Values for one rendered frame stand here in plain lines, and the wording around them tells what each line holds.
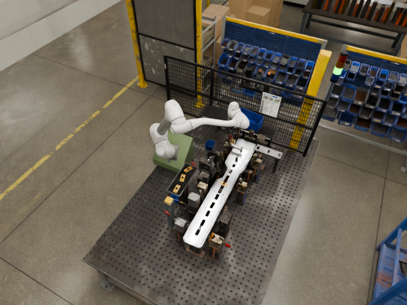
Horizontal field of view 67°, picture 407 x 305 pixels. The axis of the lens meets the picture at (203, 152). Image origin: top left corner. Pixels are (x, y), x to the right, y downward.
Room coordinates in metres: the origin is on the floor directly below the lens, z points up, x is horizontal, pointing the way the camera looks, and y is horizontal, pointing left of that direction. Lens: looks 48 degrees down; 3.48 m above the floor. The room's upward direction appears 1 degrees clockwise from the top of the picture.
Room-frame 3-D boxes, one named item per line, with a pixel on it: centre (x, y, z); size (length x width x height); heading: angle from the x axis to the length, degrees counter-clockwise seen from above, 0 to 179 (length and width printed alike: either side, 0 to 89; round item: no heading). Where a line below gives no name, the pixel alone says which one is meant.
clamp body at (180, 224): (1.33, 0.19, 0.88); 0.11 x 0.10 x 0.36; 65
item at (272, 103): (2.67, -0.73, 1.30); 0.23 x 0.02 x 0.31; 65
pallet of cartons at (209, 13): (5.61, -0.38, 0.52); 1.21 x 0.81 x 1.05; 158
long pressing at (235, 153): (1.77, -0.21, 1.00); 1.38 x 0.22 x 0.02; 155
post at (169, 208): (1.49, 0.30, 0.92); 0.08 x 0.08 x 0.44; 65
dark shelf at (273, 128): (2.69, -0.41, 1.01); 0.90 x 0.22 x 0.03; 65
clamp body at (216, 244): (1.18, -0.13, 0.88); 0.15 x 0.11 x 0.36; 65
